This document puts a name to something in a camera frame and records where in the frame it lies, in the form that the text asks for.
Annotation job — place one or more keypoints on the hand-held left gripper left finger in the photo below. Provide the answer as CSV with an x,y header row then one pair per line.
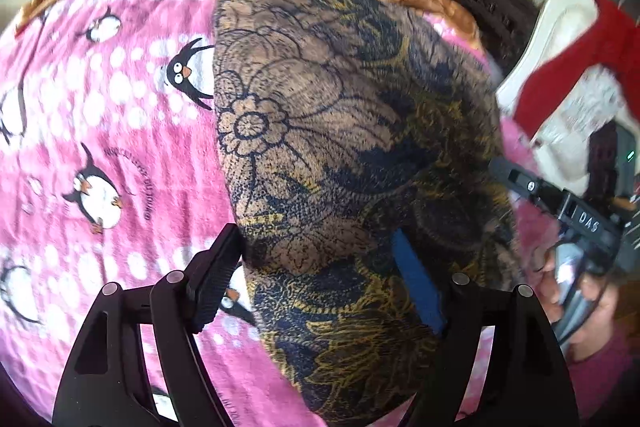
x,y
212,287

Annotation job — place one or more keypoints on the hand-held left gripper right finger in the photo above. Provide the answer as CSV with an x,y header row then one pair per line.
x,y
417,282

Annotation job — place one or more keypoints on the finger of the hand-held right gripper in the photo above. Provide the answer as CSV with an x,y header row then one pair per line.
x,y
525,184

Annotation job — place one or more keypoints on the brown blue floral patterned garment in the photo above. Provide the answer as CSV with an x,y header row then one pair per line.
x,y
325,107

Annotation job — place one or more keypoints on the person's right forearm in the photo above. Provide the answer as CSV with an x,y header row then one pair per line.
x,y
610,382

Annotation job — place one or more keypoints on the person's right hand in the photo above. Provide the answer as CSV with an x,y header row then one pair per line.
x,y
602,307

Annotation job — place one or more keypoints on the red cloth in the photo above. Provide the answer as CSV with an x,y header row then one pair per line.
x,y
600,37

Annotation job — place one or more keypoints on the pink penguin print blanket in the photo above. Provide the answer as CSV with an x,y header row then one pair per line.
x,y
100,132

